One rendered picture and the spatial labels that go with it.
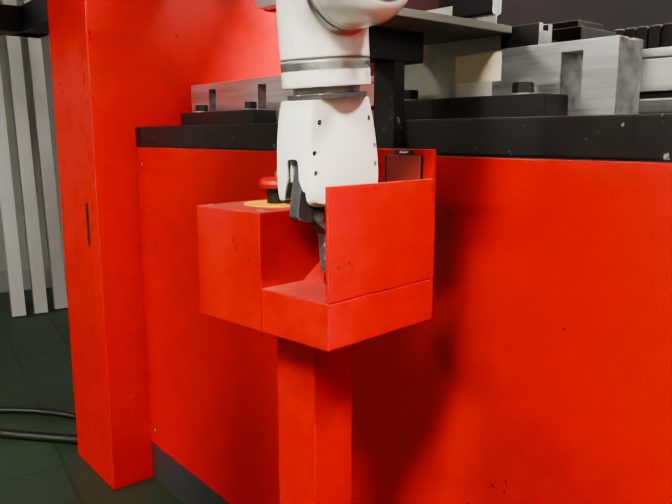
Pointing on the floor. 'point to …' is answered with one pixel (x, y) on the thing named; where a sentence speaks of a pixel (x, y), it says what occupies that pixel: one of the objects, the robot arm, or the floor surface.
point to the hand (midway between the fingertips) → (336, 252)
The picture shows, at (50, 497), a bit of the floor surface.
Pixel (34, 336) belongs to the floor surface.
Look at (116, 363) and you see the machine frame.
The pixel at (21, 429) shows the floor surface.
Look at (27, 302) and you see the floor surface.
